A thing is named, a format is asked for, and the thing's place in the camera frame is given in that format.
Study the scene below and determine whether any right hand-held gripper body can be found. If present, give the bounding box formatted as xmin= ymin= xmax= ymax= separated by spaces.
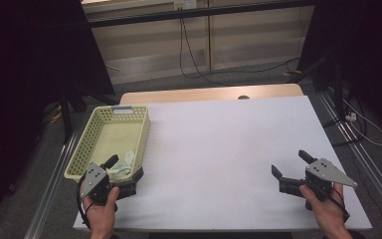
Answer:
xmin=278 ymin=158 xmax=358 ymax=203

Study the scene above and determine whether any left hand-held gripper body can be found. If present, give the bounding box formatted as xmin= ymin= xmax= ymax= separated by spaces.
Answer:
xmin=80 ymin=162 xmax=143 ymax=205

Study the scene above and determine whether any pale green baby shirt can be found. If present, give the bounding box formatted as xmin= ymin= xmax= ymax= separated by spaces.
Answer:
xmin=107 ymin=149 xmax=137 ymax=178

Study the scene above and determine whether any cream perforated plastic basket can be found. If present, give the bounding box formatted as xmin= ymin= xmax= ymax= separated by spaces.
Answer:
xmin=64 ymin=105 xmax=151 ymax=187

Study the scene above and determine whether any person's left hand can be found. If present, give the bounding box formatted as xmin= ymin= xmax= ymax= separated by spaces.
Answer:
xmin=81 ymin=185 xmax=121 ymax=239

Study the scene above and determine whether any person's right hand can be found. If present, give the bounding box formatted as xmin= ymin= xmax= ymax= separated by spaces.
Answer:
xmin=298 ymin=183 xmax=353 ymax=239

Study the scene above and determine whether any black stand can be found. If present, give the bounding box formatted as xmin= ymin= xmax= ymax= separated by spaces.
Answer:
xmin=291 ymin=53 xmax=367 ymax=147
xmin=59 ymin=84 xmax=120 ymax=144

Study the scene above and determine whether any black curtain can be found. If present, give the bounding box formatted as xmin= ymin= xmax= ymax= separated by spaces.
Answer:
xmin=0 ymin=0 xmax=115 ymax=230
xmin=297 ymin=0 xmax=382 ymax=133

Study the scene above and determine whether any black horizontal bar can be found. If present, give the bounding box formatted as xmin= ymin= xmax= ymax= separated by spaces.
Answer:
xmin=88 ymin=0 xmax=316 ymax=28

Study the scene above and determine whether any white power strip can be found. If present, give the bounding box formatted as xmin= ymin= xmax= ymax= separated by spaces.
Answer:
xmin=173 ymin=0 xmax=197 ymax=10

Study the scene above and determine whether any left hand-held gripper cable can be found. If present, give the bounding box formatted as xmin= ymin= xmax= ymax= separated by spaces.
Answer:
xmin=76 ymin=175 xmax=93 ymax=230

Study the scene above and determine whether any hand-held gripper cable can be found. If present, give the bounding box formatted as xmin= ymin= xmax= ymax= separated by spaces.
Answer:
xmin=76 ymin=175 xmax=93 ymax=230
xmin=327 ymin=185 xmax=351 ymax=223

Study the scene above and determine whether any right hand-held gripper cable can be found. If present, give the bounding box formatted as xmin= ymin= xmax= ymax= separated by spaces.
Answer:
xmin=327 ymin=185 xmax=351 ymax=223

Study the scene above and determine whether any aluminium floor rail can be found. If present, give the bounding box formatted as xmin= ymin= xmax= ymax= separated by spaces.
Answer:
xmin=317 ymin=86 xmax=382 ymax=227
xmin=24 ymin=128 xmax=81 ymax=239

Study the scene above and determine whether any white floor cable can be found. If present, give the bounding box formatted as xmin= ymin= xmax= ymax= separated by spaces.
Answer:
xmin=341 ymin=98 xmax=382 ymax=147

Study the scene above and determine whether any black hanging cable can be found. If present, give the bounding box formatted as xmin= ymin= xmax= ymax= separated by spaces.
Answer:
xmin=178 ymin=18 xmax=235 ymax=88
xmin=181 ymin=18 xmax=301 ymax=76

